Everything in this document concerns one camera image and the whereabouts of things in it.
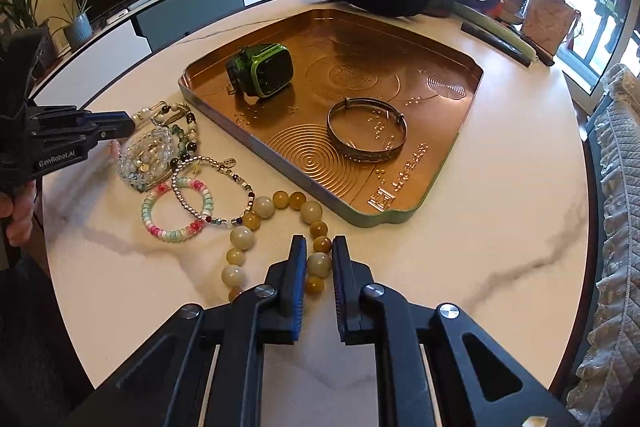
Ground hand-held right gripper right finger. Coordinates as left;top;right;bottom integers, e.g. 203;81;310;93
331;235;581;427

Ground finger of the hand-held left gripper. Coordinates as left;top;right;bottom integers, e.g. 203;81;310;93
75;110;137;131
82;128;135;148

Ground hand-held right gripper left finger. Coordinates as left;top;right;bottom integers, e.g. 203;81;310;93
65;234;308;427

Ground clear crystal bead bracelet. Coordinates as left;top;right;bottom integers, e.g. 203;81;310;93
118;128;187;194

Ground pearl and dark bead bracelet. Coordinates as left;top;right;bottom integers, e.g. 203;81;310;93
131;102;199;160

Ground pastel pink green bead bracelet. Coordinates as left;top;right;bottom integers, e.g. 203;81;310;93
141;177;215;244

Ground yellow jade bead bracelet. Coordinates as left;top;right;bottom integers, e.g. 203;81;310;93
221;190;333;303

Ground silver bead charm bracelet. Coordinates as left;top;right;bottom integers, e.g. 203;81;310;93
171;155;257;229

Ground golden metal tray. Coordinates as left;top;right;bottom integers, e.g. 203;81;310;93
178;8;486;226

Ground person's left hand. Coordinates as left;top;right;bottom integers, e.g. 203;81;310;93
0;192;37;249

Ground potted plant in grey pot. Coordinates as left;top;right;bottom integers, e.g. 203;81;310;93
49;0;97;51

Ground white grey television cabinet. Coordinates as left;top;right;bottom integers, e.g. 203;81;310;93
27;0;326;108

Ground leafy potted plant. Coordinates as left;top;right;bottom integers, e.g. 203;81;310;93
0;0;57;68

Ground green smartwatch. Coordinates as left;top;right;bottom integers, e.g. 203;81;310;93
226;43;292;96

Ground silver bangle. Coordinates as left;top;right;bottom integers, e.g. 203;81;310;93
327;96;408;162

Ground quilted sofa cover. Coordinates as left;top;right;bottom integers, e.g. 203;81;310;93
565;63;640;427

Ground dark remote control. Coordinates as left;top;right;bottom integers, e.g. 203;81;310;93
460;21;532;68

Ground pale green stick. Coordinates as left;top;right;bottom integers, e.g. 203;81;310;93
451;1;540;64

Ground pink gift bag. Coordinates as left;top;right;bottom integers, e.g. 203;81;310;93
520;0;582;58

